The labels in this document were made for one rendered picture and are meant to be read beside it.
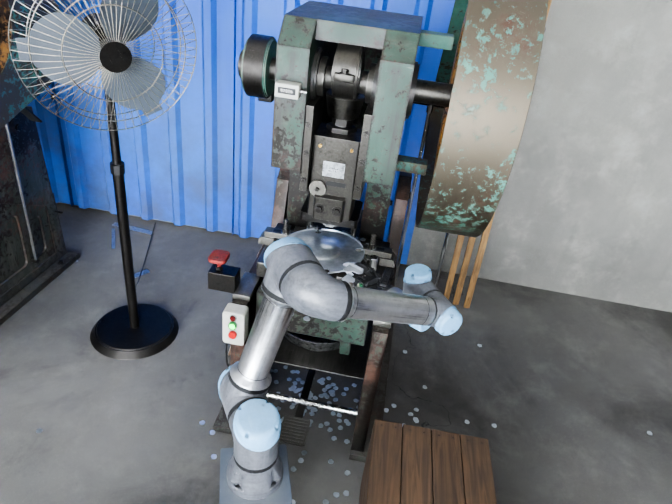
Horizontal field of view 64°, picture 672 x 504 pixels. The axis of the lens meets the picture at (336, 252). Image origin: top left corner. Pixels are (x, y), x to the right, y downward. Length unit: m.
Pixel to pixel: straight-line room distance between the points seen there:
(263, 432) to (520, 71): 1.04
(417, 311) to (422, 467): 0.62
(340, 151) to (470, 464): 1.06
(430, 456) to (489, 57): 1.18
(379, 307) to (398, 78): 0.67
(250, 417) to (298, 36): 1.04
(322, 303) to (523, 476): 1.40
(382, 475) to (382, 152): 0.97
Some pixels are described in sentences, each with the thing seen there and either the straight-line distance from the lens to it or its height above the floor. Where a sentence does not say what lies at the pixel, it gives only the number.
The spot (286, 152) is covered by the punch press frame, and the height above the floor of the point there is 1.12.
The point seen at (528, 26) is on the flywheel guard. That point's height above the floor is 1.59.
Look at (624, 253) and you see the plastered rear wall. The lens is 3.45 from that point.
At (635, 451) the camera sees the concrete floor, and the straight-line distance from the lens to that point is 2.72.
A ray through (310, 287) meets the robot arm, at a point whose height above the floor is 1.06.
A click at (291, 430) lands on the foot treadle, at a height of 0.16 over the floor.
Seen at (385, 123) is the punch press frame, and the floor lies 1.26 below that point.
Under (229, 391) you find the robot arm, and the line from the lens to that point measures 1.50.
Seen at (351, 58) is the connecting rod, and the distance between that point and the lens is 1.67.
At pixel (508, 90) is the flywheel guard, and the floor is 1.46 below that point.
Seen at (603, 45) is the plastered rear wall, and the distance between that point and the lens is 2.99.
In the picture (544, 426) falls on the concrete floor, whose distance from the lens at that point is 2.60.
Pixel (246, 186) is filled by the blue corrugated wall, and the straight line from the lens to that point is 3.22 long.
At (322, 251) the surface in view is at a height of 0.79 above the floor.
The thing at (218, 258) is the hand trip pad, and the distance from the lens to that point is 1.82.
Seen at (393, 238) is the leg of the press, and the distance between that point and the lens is 2.18.
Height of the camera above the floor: 1.75
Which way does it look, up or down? 32 degrees down
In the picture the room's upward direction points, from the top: 7 degrees clockwise
